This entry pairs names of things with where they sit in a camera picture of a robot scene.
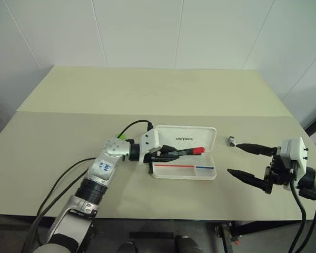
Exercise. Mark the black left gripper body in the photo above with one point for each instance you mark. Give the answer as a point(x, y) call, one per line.
point(150, 157)

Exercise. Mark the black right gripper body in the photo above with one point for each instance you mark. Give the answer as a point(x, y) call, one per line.
point(280, 172)

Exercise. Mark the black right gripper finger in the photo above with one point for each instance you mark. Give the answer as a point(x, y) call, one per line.
point(252, 179)
point(258, 149)

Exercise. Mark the red capped black marker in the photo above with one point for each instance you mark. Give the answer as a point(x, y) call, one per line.
point(198, 150)

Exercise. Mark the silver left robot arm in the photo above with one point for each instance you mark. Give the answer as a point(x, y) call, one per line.
point(113, 149)

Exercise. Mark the white open pencil case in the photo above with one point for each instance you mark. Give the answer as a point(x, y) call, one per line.
point(185, 137)

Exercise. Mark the small grey binder clip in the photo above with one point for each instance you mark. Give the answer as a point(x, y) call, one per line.
point(232, 141)

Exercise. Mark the white handwritten label sticker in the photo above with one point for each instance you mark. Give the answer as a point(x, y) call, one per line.
point(105, 166)

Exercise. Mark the black metal table clamp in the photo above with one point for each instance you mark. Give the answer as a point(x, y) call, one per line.
point(227, 234)

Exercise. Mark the black floor tape strip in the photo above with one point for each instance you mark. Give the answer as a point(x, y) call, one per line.
point(151, 235)

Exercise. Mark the dark rounded shape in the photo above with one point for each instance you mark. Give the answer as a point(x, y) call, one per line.
point(127, 247)
point(187, 245)

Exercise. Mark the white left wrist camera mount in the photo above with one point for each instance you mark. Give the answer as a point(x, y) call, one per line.
point(150, 142)

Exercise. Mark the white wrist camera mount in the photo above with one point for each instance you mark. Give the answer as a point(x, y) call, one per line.
point(150, 142)
point(300, 154)

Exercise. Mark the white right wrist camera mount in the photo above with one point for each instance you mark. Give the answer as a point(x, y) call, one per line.
point(300, 154)

